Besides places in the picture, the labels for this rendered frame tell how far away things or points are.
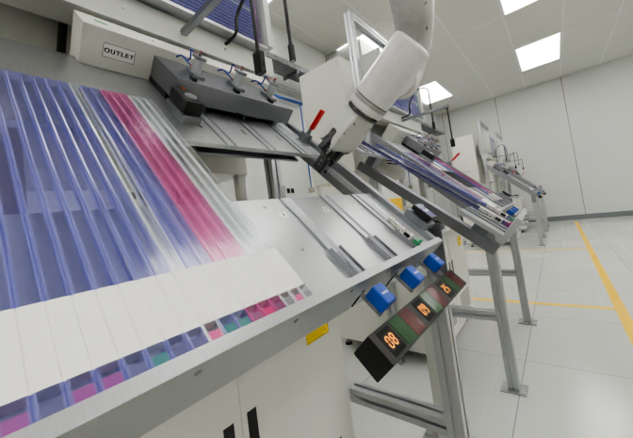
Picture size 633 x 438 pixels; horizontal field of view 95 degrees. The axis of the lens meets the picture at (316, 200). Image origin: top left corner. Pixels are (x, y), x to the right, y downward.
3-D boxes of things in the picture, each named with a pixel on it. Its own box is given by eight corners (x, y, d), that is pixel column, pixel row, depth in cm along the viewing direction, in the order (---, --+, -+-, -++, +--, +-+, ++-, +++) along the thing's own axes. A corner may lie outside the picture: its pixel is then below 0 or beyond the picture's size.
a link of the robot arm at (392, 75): (367, 91, 68) (349, 84, 60) (407, 37, 62) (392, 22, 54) (393, 113, 66) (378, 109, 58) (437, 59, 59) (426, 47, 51)
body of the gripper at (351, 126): (366, 103, 69) (339, 139, 75) (342, 92, 61) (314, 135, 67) (387, 121, 66) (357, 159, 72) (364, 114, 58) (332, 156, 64)
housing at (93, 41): (259, 126, 98) (275, 86, 93) (75, 91, 61) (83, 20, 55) (247, 115, 102) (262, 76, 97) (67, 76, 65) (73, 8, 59)
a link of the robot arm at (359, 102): (370, 93, 68) (362, 104, 69) (349, 83, 61) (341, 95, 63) (394, 115, 64) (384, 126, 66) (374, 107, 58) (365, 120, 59)
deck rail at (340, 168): (426, 262, 67) (443, 242, 64) (423, 264, 65) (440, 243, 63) (259, 119, 102) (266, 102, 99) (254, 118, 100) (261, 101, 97)
